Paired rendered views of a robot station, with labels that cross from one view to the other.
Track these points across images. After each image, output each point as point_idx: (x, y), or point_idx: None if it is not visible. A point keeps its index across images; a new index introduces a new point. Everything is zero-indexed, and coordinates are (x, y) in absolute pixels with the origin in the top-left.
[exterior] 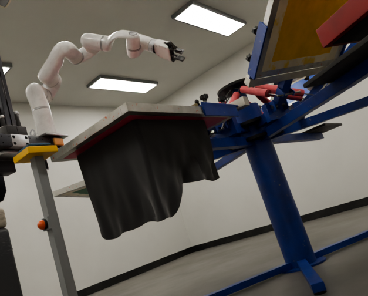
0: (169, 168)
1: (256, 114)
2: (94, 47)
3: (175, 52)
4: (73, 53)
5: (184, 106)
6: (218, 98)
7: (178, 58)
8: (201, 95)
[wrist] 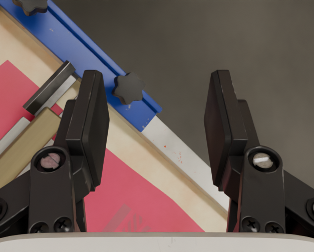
0: None
1: None
2: None
3: (214, 183)
4: None
5: (205, 163)
6: (32, 10)
7: (100, 158)
8: (142, 96)
